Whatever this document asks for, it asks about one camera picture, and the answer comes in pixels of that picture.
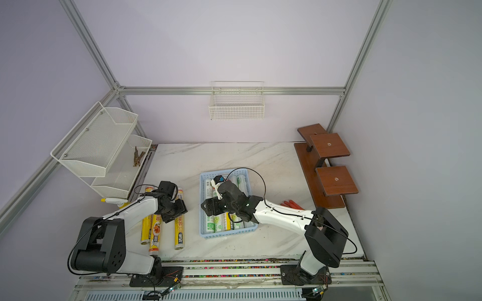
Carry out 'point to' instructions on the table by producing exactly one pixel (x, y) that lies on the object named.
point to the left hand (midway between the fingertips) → (181, 215)
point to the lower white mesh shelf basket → (119, 179)
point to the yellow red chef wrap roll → (155, 237)
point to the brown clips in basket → (137, 158)
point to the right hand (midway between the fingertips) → (210, 206)
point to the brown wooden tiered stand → (326, 184)
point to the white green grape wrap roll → (219, 219)
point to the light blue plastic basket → (241, 177)
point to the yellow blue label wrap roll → (179, 226)
